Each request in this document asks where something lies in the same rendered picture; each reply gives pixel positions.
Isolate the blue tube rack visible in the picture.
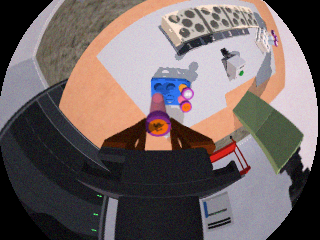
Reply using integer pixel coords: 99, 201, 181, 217
151, 78, 191, 105

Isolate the grey flat mat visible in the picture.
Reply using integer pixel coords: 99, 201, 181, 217
96, 0, 276, 127

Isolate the beige bucket adapter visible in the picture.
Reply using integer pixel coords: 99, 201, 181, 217
193, 5, 232, 36
161, 7, 209, 47
237, 6, 259, 28
219, 5, 248, 30

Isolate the white tube rack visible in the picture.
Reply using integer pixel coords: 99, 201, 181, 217
255, 27, 270, 53

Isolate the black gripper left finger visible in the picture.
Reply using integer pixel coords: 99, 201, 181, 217
101, 118, 147, 150

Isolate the tube with pink liquid and purple cap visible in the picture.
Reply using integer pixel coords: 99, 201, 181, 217
177, 95, 192, 113

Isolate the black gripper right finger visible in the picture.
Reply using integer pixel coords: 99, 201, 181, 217
170, 118, 216, 157

